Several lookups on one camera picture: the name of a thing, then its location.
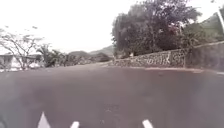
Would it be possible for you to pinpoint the pale kerb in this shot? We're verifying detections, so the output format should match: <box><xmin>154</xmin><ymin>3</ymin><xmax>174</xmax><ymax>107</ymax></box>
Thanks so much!
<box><xmin>128</xmin><ymin>65</ymin><xmax>224</xmax><ymax>76</ymax></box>

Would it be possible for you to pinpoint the large dark tree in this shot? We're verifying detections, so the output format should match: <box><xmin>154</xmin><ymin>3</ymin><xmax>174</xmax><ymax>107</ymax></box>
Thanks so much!
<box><xmin>111</xmin><ymin>0</ymin><xmax>203</xmax><ymax>58</ymax></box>

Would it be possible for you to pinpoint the white pole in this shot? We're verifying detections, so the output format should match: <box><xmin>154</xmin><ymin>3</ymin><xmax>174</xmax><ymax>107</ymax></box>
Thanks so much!
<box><xmin>215</xmin><ymin>6</ymin><xmax>224</xmax><ymax>34</ymax></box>

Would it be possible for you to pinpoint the palm tree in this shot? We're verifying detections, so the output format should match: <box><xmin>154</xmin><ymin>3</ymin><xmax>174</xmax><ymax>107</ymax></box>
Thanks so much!
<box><xmin>35</xmin><ymin>43</ymin><xmax>65</xmax><ymax>69</ymax></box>

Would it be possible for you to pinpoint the grey asphalt road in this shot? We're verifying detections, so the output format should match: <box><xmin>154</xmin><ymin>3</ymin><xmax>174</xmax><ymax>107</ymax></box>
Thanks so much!
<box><xmin>0</xmin><ymin>63</ymin><xmax>224</xmax><ymax>128</ymax></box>

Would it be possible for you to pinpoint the robot's own part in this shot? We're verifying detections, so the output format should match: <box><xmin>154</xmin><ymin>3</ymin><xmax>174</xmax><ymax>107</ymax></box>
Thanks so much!
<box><xmin>141</xmin><ymin>119</ymin><xmax>155</xmax><ymax>128</ymax></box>
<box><xmin>69</xmin><ymin>120</ymin><xmax>81</xmax><ymax>128</ymax></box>

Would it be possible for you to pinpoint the distant hill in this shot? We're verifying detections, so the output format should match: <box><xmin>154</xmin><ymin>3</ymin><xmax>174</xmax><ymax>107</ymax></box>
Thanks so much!
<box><xmin>68</xmin><ymin>44</ymin><xmax>115</xmax><ymax>64</ymax></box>

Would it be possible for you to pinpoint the bare tree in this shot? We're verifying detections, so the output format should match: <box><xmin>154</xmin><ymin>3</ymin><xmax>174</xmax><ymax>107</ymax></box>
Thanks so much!
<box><xmin>0</xmin><ymin>27</ymin><xmax>45</xmax><ymax>71</ymax></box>

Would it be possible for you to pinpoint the stone wall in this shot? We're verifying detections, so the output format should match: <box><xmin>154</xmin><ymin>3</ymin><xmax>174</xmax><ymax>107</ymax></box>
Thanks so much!
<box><xmin>109</xmin><ymin>40</ymin><xmax>224</xmax><ymax>72</ymax></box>

